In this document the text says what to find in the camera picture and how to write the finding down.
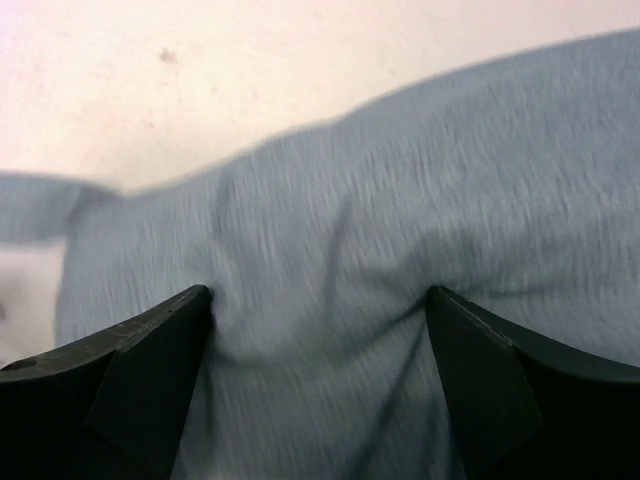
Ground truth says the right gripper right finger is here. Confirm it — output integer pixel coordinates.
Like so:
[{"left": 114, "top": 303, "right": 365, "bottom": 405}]
[{"left": 429, "top": 287, "right": 639, "bottom": 479}]

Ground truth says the striped blue beige pillowcase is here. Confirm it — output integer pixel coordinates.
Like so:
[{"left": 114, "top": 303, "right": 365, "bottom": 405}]
[{"left": 1, "top": 30, "right": 639, "bottom": 479}]

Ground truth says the white pillow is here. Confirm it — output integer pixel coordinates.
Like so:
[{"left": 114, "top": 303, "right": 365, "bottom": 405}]
[{"left": 0, "top": 239, "right": 66, "bottom": 366}]

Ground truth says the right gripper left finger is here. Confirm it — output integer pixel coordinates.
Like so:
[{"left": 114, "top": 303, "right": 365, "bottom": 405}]
[{"left": 1, "top": 285, "right": 213, "bottom": 479}]

